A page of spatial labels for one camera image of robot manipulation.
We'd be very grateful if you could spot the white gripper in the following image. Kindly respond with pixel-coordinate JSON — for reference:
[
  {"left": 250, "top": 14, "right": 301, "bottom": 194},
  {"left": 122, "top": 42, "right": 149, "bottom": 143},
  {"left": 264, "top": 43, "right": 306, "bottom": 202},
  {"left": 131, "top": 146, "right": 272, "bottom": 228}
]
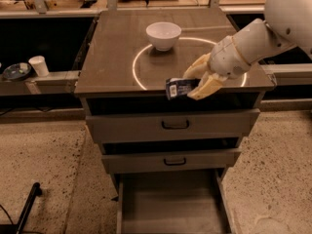
[{"left": 182, "top": 36, "right": 251, "bottom": 100}]

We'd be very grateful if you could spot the blue rxbar wrapper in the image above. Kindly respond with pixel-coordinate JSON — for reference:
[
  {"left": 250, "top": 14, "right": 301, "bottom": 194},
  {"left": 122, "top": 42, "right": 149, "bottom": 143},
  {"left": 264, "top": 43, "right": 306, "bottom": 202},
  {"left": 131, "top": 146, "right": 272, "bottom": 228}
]
[{"left": 166, "top": 78, "right": 199, "bottom": 100}]

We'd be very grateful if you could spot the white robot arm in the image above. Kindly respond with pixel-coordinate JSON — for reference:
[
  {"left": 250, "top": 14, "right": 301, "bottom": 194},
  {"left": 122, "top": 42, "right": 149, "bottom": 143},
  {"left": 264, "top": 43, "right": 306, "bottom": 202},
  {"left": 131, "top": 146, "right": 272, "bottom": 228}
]
[{"left": 183, "top": 0, "right": 312, "bottom": 100}]

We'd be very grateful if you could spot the top grey drawer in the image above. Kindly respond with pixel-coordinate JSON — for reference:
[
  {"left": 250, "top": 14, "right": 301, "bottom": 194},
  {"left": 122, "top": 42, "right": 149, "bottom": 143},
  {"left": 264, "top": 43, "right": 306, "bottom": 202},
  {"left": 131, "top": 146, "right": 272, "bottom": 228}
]
[{"left": 86, "top": 109, "right": 260, "bottom": 143}]

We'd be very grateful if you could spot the middle grey drawer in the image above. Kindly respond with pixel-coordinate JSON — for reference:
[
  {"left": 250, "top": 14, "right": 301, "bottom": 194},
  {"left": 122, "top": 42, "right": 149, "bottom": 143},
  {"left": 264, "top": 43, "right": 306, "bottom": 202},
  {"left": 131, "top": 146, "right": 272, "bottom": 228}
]
[{"left": 102, "top": 148, "right": 241, "bottom": 174}]

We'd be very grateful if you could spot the grey drawer cabinet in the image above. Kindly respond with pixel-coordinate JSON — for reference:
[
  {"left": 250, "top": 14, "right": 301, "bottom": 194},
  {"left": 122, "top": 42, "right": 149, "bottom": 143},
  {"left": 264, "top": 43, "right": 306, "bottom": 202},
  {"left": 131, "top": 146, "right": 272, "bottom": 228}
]
[{"left": 74, "top": 7, "right": 277, "bottom": 234}]

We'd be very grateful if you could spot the bottom open grey drawer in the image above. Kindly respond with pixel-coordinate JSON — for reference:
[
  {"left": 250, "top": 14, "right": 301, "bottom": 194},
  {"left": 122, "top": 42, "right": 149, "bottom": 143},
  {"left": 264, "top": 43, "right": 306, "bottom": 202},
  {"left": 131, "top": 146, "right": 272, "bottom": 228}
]
[{"left": 116, "top": 170, "right": 236, "bottom": 234}]

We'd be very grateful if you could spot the white ceramic bowl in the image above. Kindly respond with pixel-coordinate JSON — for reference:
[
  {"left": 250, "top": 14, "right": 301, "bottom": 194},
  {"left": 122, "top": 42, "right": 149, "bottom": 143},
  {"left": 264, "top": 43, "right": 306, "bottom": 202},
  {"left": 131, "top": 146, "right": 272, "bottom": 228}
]
[{"left": 146, "top": 21, "right": 181, "bottom": 51}]

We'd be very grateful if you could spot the white paper cup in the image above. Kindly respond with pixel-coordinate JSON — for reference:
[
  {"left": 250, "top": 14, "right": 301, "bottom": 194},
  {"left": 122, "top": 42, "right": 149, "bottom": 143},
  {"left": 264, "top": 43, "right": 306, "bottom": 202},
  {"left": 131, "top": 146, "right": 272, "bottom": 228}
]
[{"left": 28, "top": 56, "right": 49, "bottom": 77}]

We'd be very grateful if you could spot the black stand leg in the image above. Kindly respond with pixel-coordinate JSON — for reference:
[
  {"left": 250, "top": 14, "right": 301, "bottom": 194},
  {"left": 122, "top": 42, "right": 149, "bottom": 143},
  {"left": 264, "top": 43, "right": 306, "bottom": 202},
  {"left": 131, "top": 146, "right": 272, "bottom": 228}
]
[{"left": 0, "top": 182, "right": 42, "bottom": 234}]

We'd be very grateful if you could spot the black top drawer handle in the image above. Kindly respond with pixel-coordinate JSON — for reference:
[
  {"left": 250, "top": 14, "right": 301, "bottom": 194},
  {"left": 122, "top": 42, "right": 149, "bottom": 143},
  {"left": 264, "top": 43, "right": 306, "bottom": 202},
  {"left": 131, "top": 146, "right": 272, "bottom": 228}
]
[{"left": 161, "top": 120, "right": 190, "bottom": 130}]

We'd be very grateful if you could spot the black drawer handle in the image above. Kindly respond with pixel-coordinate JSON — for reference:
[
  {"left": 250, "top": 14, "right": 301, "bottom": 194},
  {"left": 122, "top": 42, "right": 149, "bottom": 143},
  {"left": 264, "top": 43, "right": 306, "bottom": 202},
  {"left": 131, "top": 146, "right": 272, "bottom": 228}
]
[
  {"left": 161, "top": 120, "right": 190, "bottom": 130},
  {"left": 163, "top": 158, "right": 186, "bottom": 166}
]

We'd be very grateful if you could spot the black middle drawer handle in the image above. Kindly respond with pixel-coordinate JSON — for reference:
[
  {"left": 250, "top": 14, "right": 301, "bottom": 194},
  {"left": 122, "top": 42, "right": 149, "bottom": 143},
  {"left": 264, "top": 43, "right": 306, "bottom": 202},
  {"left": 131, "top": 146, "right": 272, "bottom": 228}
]
[{"left": 163, "top": 158, "right": 186, "bottom": 166}]

